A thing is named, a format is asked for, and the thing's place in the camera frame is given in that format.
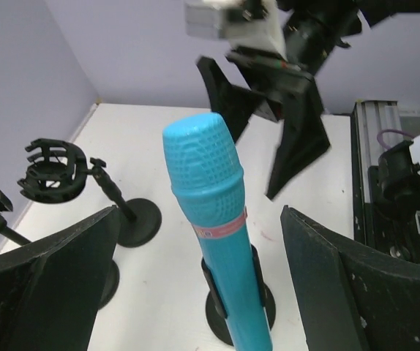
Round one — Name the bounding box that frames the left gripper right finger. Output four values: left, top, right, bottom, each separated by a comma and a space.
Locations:
280, 206, 420, 350

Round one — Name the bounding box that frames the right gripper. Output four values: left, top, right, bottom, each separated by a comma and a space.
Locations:
197, 48, 330, 200

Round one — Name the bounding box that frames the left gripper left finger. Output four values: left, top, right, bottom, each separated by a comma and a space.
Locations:
0, 206, 120, 350

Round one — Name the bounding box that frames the teal microphone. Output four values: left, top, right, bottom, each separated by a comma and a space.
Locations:
161, 112, 274, 351

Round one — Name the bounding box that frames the black shock-mount desk stand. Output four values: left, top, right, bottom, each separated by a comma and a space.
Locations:
15, 137, 162, 249

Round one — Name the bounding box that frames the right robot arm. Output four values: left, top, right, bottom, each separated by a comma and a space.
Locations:
184, 1, 420, 199

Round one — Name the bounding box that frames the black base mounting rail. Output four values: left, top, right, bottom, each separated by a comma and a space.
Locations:
350, 100, 420, 264

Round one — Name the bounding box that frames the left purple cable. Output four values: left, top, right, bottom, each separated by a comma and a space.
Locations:
376, 128, 416, 151

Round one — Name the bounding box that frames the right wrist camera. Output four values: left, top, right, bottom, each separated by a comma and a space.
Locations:
184, 1, 287, 59

